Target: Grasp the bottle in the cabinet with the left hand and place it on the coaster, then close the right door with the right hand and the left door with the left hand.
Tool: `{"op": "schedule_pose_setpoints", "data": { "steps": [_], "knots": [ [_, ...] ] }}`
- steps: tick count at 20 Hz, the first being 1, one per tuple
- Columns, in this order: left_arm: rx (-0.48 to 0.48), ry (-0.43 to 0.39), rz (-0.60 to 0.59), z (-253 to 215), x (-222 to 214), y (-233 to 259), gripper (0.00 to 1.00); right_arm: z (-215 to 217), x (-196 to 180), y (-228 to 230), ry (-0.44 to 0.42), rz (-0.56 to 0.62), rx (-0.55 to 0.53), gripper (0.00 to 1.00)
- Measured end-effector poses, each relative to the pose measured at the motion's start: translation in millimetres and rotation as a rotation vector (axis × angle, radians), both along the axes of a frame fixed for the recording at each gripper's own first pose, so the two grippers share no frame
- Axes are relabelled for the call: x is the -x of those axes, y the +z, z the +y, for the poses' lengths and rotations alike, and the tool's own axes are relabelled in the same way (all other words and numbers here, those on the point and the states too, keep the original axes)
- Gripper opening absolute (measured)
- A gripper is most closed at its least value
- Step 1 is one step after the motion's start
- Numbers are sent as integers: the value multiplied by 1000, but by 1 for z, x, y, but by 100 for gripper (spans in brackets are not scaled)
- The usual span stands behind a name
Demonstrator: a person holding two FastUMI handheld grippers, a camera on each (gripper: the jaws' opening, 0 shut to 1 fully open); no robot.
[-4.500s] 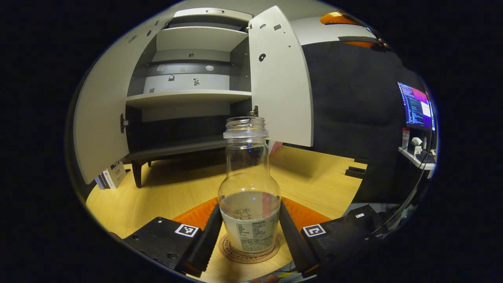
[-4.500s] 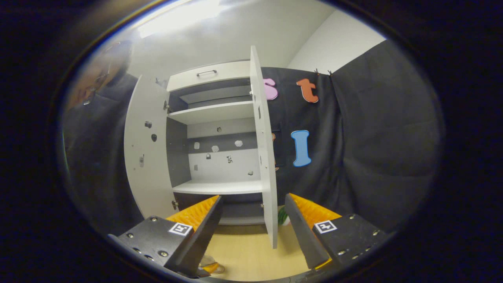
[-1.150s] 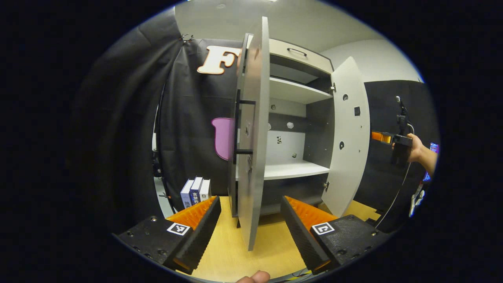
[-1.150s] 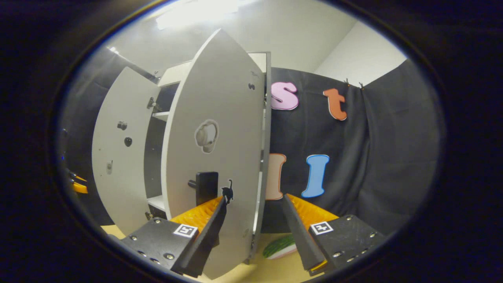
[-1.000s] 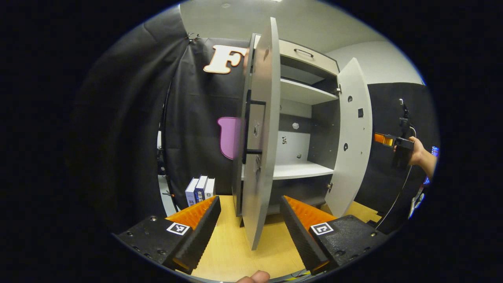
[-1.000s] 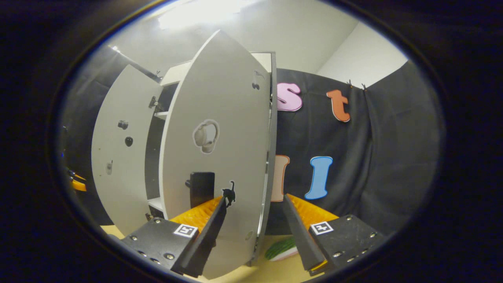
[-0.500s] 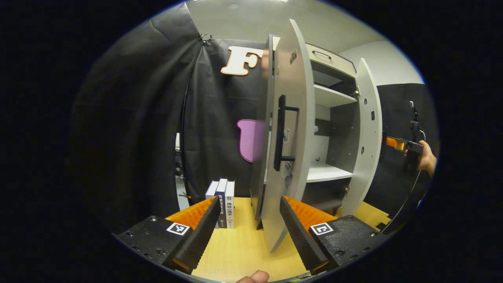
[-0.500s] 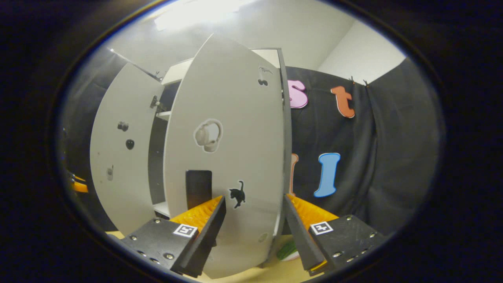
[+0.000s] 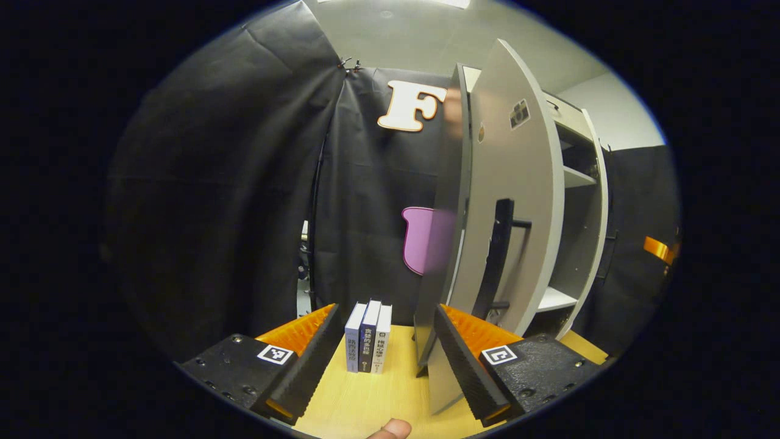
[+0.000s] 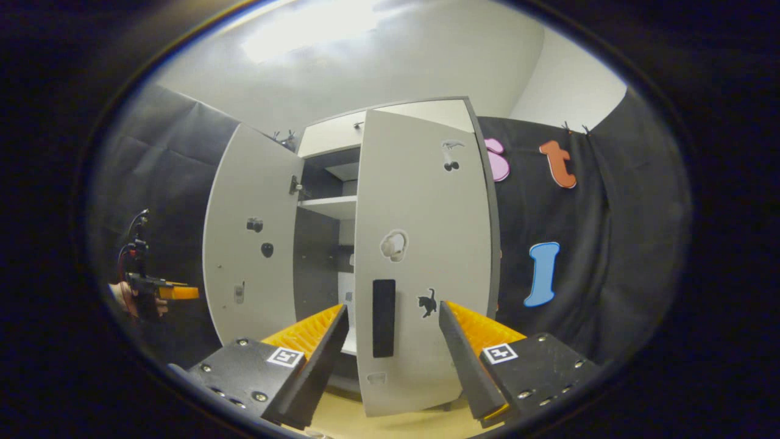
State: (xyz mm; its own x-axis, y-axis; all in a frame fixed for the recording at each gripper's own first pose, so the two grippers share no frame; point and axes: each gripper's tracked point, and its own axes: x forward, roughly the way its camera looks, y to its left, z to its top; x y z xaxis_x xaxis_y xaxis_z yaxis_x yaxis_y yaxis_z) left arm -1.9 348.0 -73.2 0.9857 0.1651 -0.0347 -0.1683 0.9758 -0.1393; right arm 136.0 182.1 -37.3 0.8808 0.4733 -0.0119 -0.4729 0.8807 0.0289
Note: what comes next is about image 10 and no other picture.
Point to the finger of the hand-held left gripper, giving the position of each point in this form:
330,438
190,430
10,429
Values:
180,293

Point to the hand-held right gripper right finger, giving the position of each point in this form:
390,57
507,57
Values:
466,366

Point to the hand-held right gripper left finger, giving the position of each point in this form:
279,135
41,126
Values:
317,372

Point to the grey white cabinet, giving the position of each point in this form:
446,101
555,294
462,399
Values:
314,256

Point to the white door with camera sticker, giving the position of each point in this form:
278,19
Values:
250,183

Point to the white door with headphones sticker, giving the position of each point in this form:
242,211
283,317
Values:
420,201

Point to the white cabinet shelf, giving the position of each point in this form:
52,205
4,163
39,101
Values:
332,206
348,347

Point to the metal door hinge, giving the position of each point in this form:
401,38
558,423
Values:
297,186

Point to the black backdrop cloth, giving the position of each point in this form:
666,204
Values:
640,244

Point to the ceiling light panel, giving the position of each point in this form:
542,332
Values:
304,36

